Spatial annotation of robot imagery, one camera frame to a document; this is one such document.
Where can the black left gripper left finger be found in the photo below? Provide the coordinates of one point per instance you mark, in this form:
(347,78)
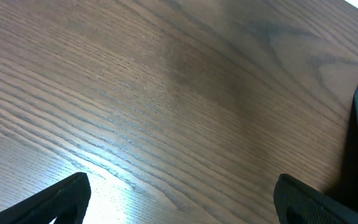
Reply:
(64,202)

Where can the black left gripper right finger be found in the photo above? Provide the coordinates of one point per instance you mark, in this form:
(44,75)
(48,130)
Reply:
(295,202)

